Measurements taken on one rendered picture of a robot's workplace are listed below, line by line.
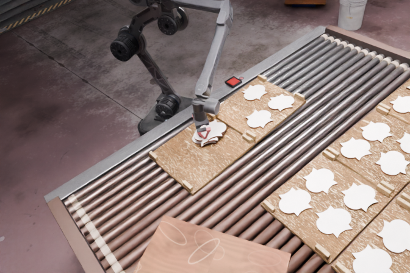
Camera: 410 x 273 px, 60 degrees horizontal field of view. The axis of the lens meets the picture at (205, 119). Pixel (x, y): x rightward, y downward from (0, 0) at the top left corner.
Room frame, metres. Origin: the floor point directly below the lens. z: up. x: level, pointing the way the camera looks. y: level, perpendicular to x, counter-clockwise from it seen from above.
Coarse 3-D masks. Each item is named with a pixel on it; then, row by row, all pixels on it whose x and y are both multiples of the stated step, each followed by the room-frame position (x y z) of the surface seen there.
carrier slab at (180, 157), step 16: (192, 128) 1.39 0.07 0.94; (176, 144) 1.29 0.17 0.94; (192, 144) 1.27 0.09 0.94; (224, 144) 1.23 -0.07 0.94; (240, 144) 1.21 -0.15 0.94; (160, 160) 1.20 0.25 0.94; (176, 160) 1.18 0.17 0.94; (192, 160) 1.16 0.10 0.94; (208, 160) 1.14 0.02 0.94; (224, 160) 1.12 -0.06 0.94; (176, 176) 1.08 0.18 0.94; (192, 176) 1.06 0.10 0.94; (208, 176) 1.05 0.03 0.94; (192, 192) 0.97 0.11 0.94
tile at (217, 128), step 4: (212, 124) 1.33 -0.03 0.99; (216, 124) 1.32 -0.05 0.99; (220, 124) 1.32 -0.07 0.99; (224, 124) 1.31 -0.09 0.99; (212, 128) 1.30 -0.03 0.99; (216, 128) 1.30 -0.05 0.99; (220, 128) 1.29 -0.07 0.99; (224, 128) 1.29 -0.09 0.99; (204, 132) 1.28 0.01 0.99; (212, 132) 1.27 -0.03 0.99; (216, 132) 1.27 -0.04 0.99; (220, 132) 1.26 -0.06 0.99; (200, 136) 1.26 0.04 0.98; (208, 136) 1.25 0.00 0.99; (212, 136) 1.24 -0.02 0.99; (216, 136) 1.24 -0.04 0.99; (220, 136) 1.24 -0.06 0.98; (208, 140) 1.23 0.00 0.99
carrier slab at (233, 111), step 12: (252, 84) 1.67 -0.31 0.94; (264, 84) 1.65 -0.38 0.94; (240, 96) 1.57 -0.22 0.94; (264, 96) 1.54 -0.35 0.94; (276, 96) 1.52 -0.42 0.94; (228, 108) 1.49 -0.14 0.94; (240, 108) 1.47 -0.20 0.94; (252, 108) 1.45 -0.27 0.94; (264, 108) 1.44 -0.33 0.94; (288, 108) 1.40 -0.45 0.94; (228, 120) 1.40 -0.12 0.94; (240, 120) 1.38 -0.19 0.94; (276, 120) 1.33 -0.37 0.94; (240, 132) 1.29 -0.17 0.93; (252, 132) 1.28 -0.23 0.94; (264, 132) 1.26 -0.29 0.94
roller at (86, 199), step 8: (328, 40) 2.01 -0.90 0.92; (312, 48) 1.95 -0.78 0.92; (320, 48) 1.95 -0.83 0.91; (304, 56) 1.88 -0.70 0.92; (288, 64) 1.83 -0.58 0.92; (296, 64) 1.82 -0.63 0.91; (280, 72) 1.76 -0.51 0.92; (272, 80) 1.71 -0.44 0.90; (144, 160) 1.23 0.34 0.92; (152, 160) 1.24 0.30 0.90; (128, 168) 1.20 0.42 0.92; (136, 168) 1.20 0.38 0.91; (120, 176) 1.16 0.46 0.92; (128, 176) 1.16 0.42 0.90; (104, 184) 1.13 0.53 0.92; (112, 184) 1.12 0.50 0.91; (96, 192) 1.09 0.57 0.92; (104, 192) 1.09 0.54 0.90; (80, 200) 1.05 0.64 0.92; (88, 200) 1.05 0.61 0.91; (72, 208) 1.02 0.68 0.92
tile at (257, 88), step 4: (248, 88) 1.62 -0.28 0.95; (252, 88) 1.61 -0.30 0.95; (256, 88) 1.61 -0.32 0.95; (260, 88) 1.60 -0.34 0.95; (264, 88) 1.59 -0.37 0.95; (244, 92) 1.59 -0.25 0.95; (248, 92) 1.59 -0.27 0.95; (252, 92) 1.58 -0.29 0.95; (256, 92) 1.57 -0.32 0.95; (260, 92) 1.57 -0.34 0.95; (264, 92) 1.56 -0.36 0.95; (244, 96) 1.56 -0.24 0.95; (248, 96) 1.55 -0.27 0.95; (252, 96) 1.54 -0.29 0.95; (256, 96) 1.54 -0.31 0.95; (260, 96) 1.53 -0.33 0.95; (248, 100) 1.52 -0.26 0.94; (252, 100) 1.52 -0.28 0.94
